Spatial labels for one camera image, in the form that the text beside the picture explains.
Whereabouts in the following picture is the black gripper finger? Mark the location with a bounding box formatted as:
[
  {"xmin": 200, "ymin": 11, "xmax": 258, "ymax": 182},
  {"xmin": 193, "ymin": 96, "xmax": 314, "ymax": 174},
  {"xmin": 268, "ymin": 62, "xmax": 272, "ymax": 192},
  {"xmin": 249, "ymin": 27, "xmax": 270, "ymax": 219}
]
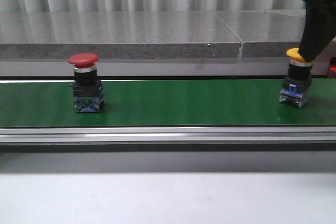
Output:
[{"xmin": 298, "ymin": 0, "xmax": 335, "ymax": 62}]

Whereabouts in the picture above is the yellow mushroom push button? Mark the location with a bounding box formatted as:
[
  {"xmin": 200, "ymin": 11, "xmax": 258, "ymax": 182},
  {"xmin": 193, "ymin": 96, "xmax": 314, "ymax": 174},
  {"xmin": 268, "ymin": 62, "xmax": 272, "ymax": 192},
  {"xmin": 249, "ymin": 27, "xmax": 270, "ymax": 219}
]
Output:
[{"xmin": 279, "ymin": 48, "xmax": 312, "ymax": 108}]

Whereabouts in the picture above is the red mushroom push button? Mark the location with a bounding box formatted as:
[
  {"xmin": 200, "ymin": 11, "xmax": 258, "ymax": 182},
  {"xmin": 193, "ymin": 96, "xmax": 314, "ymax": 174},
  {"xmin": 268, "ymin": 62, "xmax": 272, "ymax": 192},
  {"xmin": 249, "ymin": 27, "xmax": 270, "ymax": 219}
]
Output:
[{"xmin": 68, "ymin": 53, "xmax": 104, "ymax": 113}]

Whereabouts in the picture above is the red plastic bin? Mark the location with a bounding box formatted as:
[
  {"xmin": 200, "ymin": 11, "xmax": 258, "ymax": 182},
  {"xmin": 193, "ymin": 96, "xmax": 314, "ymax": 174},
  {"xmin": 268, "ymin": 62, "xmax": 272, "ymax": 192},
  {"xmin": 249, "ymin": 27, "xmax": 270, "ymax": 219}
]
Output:
[{"xmin": 328, "ymin": 64, "xmax": 336, "ymax": 78}]

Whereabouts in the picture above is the white cabinet panel under counter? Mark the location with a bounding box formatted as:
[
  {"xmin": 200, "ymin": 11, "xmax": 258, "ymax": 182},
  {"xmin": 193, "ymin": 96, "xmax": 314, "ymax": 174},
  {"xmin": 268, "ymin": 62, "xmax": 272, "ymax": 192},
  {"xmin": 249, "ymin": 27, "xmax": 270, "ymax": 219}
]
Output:
[{"xmin": 0, "ymin": 58, "xmax": 329, "ymax": 78}]

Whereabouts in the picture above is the green conveyor belt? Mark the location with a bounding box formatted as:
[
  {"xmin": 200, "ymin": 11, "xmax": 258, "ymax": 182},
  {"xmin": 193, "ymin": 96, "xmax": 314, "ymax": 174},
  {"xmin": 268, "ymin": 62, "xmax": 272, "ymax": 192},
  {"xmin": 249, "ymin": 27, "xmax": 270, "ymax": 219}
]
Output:
[{"xmin": 1, "ymin": 79, "xmax": 335, "ymax": 127}]

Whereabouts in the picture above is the grey speckled stone counter slab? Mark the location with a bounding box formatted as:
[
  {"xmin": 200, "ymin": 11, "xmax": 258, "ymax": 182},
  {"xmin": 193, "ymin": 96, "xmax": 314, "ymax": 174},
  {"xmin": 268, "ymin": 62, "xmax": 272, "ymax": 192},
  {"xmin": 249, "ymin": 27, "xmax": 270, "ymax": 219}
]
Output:
[{"xmin": 1, "ymin": 11, "xmax": 240, "ymax": 60}]

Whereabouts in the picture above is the aluminium conveyor side rail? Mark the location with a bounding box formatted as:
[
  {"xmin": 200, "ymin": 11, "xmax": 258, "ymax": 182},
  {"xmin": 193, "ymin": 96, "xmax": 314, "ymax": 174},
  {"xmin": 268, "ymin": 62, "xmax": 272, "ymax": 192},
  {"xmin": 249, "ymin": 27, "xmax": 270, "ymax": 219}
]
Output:
[{"xmin": 1, "ymin": 126, "xmax": 335, "ymax": 153}]

